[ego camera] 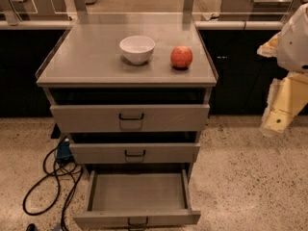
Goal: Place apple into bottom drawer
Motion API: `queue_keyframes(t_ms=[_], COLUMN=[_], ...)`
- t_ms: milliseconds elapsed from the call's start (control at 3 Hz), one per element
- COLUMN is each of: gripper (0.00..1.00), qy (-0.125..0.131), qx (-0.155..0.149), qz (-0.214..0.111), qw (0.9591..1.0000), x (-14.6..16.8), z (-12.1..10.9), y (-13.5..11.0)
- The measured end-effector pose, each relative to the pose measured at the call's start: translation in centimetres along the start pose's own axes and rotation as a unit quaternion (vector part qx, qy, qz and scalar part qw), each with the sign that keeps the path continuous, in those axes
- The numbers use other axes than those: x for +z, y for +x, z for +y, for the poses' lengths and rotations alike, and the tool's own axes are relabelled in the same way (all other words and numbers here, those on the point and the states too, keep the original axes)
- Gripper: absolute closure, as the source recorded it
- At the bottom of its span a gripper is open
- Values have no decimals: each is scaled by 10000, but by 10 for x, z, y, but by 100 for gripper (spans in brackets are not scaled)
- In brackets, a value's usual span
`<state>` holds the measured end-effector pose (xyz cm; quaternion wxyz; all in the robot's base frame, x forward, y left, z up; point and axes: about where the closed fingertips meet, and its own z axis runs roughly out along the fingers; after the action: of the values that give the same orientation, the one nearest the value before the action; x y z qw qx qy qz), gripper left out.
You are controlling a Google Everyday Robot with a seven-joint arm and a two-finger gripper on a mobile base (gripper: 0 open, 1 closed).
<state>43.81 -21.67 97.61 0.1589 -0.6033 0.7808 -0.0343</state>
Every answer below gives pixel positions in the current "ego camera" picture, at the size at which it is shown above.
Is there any grey drawer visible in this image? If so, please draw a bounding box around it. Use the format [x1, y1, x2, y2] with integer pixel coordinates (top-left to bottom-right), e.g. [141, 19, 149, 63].
[74, 169, 200, 229]
[69, 143, 200, 164]
[50, 105, 209, 133]

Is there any white horizontal rail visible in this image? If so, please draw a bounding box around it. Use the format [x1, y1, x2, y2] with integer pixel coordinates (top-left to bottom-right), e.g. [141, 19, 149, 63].
[0, 20, 284, 30]

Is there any white ceramic bowl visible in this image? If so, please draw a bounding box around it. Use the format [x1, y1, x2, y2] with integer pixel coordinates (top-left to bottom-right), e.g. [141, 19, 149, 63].
[119, 36, 156, 64]

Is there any grey bottom drawer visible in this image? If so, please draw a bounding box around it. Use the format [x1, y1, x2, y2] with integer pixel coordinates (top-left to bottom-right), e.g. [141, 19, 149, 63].
[74, 169, 200, 229]

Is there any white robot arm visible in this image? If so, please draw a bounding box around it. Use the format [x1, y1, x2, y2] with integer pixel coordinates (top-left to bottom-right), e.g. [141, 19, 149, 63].
[257, 4, 308, 137]

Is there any steel background table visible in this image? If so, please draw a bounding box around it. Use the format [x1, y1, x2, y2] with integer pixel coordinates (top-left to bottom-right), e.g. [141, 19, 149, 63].
[218, 0, 293, 21]

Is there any red apple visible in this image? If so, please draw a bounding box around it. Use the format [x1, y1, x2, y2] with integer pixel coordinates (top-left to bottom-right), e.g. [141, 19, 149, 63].
[170, 46, 193, 68]

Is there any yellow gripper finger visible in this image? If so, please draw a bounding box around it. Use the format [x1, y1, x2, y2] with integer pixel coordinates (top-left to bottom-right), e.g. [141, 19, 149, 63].
[257, 33, 280, 58]
[260, 72, 308, 137]

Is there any clear acrylic barrier panel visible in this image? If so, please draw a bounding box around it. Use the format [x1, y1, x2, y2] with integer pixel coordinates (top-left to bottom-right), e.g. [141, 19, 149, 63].
[11, 0, 222, 20]

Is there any grey middle drawer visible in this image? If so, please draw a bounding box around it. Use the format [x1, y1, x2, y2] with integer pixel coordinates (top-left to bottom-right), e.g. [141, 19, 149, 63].
[69, 143, 200, 164]

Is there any grey drawer cabinet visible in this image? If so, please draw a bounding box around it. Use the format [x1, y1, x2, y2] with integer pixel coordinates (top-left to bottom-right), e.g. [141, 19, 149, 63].
[38, 13, 217, 171]

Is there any grey top drawer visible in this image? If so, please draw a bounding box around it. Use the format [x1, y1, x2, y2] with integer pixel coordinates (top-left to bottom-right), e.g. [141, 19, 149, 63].
[50, 105, 209, 133]

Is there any blue power box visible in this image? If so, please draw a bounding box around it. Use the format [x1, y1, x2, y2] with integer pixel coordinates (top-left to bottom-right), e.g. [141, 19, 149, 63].
[56, 139, 73, 164]

